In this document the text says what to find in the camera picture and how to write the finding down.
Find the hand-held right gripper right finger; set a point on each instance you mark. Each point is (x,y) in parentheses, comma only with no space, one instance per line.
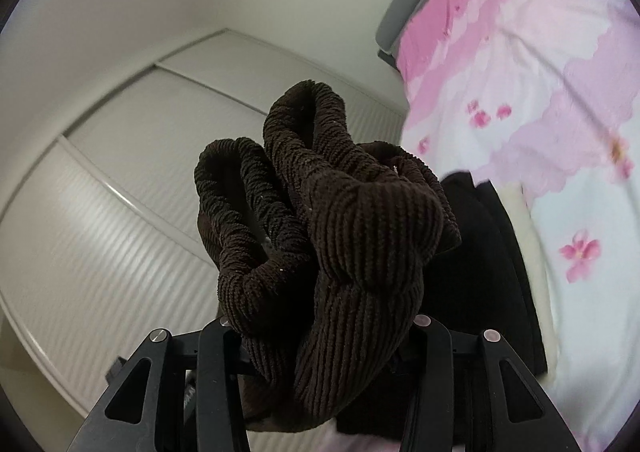
(430,357)

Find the pink floral duvet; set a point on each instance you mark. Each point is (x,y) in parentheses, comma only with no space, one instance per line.
(550,81)

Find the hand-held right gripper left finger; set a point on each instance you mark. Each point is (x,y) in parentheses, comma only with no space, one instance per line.
(215,357)

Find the white louvered wardrobe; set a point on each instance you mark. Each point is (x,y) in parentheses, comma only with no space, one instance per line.
(100,232)

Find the white cloth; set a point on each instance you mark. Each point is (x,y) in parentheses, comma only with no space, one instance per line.
(530,242)

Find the pile of black clothes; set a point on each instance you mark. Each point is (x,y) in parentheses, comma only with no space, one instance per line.
(475,257)

